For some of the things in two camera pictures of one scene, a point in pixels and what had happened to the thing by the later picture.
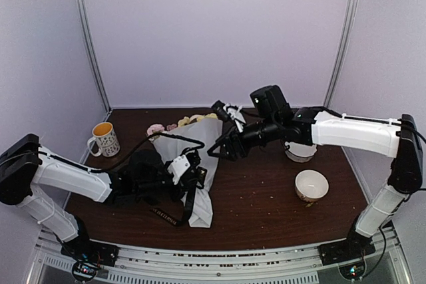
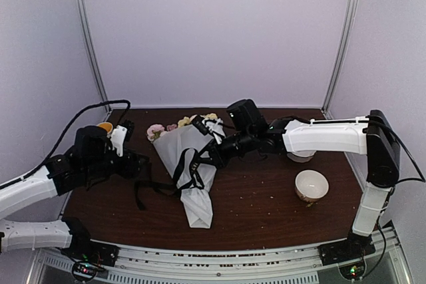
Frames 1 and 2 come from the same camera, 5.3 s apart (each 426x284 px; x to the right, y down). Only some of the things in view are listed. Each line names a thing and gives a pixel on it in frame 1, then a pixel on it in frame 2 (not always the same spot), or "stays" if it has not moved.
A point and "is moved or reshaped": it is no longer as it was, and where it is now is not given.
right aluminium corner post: x=345 y=34 stays
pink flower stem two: x=155 y=128 stays
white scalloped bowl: x=299 y=152 stays
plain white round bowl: x=310 y=185 stays
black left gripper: x=187 y=179 to x=130 y=169
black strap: x=188 y=211 is moved or reshaped
